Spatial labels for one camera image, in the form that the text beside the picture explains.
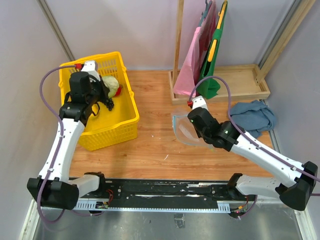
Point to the black grape bunch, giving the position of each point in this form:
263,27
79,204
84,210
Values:
109,104

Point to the green hanging bag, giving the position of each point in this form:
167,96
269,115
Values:
209,88

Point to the clear zip top bag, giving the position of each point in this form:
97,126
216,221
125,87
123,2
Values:
184,129

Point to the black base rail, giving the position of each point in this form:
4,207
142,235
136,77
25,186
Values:
172,196

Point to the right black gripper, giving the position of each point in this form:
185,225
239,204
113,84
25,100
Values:
198,132

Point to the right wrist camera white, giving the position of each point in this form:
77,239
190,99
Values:
199,102

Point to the yellow plastic basket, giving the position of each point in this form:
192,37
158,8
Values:
121,123

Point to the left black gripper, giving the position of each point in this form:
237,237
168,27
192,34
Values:
105,90

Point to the dark red hanging bag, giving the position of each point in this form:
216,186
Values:
207,29

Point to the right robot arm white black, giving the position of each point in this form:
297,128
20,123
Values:
292,182

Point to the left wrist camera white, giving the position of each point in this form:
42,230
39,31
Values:
91,67

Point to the pink hanging bag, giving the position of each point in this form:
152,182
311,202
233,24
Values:
190,69

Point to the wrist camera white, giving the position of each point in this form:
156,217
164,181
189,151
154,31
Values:
199,102
91,67

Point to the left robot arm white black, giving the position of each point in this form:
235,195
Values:
53,188

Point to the green cabbage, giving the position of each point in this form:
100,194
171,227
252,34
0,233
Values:
112,83

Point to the blue crumpled cloth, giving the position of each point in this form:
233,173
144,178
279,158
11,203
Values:
254,117

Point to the wooden rack tray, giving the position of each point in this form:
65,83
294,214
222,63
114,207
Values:
247,81

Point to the red pomegranate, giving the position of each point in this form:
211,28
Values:
119,90

